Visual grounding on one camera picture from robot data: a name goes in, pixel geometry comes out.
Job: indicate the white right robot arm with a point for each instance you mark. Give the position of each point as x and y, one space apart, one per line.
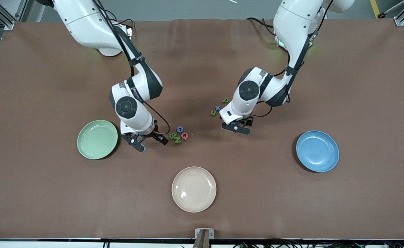
84 24

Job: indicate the green plate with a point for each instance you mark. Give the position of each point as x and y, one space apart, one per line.
96 139

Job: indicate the blue plate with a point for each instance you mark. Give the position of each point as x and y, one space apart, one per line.
317 151

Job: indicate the metal camera bracket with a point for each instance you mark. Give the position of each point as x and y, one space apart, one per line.
204 237

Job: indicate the beige plate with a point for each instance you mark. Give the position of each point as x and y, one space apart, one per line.
194 189

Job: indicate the pink letter Q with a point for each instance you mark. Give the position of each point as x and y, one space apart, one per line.
182 136

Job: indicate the black stand foot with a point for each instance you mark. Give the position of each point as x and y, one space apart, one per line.
381 15

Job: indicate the brown table cover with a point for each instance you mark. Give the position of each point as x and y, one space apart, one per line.
50 193

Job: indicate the yellow floor tape strip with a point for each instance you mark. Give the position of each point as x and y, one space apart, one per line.
375 8

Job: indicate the green letter N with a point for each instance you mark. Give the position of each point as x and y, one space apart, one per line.
177 140

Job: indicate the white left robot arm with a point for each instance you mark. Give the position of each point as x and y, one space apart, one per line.
294 27

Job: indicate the dark green letter B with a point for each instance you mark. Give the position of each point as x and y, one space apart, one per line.
172 136

